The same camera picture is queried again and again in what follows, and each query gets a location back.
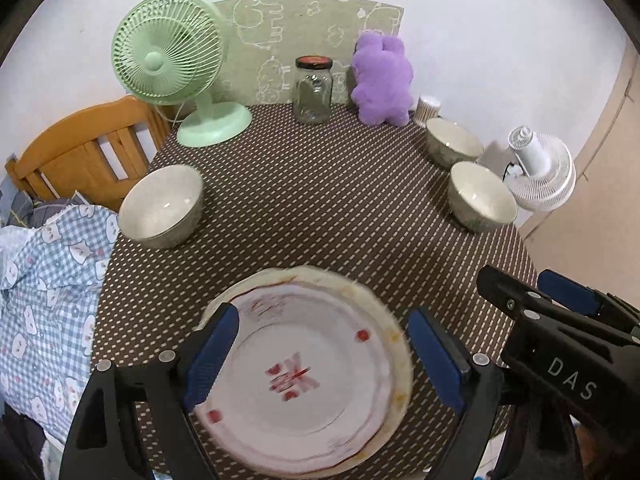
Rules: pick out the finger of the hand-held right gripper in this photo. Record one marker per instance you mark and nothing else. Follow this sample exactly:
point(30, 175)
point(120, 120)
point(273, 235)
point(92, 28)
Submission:
point(500, 285)
point(570, 292)

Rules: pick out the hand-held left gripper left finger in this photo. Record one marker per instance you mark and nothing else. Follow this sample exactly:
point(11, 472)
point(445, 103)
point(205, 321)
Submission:
point(210, 355)

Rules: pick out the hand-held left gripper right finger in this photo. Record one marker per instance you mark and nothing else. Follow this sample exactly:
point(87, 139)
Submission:
point(435, 355)

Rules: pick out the yellow floral cream plate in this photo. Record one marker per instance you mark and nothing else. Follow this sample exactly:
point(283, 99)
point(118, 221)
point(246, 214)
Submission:
point(406, 375)
point(320, 275)

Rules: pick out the grey-green ceramic bowl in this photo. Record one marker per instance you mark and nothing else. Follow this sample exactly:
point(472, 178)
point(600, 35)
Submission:
point(452, 137)
point(155, 200)
point(480, 195)

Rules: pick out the red floral white plate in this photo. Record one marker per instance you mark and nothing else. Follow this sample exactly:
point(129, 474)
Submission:
point(325, 410)

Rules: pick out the beige door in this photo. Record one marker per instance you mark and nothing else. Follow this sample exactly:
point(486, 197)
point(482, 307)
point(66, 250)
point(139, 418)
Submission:
point(600, 200)

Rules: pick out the white clip fan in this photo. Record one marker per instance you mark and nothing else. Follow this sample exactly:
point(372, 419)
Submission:
point(545, 175)

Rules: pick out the blue checked bear blanket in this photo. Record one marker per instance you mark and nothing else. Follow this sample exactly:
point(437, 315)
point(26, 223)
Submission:
point(45, 285)

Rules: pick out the brown polka dot tablecloth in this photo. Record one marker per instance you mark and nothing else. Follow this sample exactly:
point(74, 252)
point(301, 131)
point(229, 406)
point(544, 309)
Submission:
point(325, 200)

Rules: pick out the white cotton swab container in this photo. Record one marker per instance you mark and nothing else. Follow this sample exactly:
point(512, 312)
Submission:
point(426, 107)

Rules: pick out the grey checked cloth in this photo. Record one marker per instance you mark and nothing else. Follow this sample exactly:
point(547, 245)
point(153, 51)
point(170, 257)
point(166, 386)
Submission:
point(30, 210)

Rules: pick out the purple plush toy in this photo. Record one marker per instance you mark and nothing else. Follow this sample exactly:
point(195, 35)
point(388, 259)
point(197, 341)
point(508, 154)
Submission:
point(382, 80)

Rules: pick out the wooden bed headboard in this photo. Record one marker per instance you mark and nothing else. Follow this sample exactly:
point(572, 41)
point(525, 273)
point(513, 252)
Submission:
point(65, 145)

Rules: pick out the glass jar with dark lid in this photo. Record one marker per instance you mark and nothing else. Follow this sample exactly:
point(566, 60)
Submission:
point(312, 95)

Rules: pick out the green desk fan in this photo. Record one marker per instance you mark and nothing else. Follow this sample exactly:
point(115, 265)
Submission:
point(160, 55)

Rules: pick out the green patterned wall sheet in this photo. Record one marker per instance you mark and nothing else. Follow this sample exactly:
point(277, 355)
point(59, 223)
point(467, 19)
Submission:
point(300, 25)

